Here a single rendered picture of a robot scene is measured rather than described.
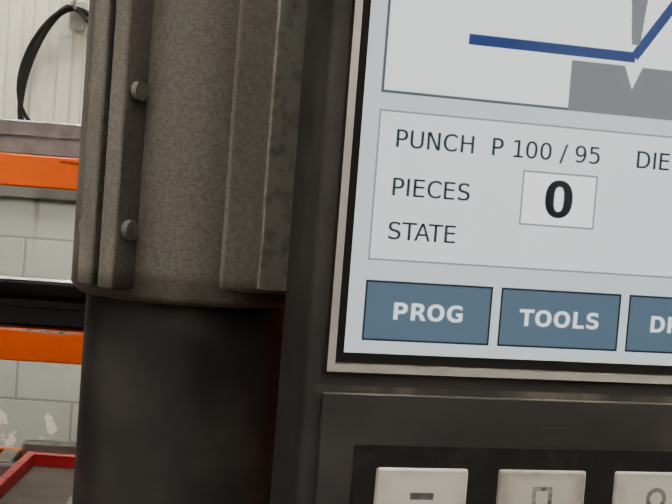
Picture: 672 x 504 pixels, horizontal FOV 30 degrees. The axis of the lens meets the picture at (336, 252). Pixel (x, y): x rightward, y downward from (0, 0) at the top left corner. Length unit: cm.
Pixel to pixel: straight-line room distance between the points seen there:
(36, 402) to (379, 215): 478
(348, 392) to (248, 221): 13
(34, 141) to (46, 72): 256
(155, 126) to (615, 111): 20
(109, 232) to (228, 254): 5
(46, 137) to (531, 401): 216
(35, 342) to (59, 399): 263
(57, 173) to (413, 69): 211
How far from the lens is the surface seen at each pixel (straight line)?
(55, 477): 168
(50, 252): 515
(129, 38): 57
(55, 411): 523
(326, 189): 47
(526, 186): 49
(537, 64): 50
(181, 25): 57
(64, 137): 259
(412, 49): 48
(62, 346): 259
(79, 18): 514
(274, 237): 57
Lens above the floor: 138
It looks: 3 degrees down
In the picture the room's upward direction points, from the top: 4 degrees clockwise
